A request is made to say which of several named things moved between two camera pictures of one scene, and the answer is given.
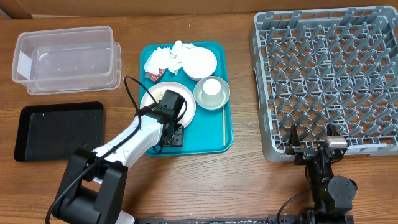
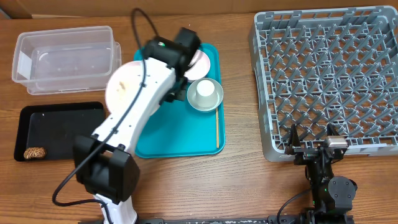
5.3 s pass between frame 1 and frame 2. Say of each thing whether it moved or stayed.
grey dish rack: stayed
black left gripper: moved
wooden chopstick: moved
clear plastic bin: stayed
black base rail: stayed
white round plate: moved
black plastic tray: stayed
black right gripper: stayed
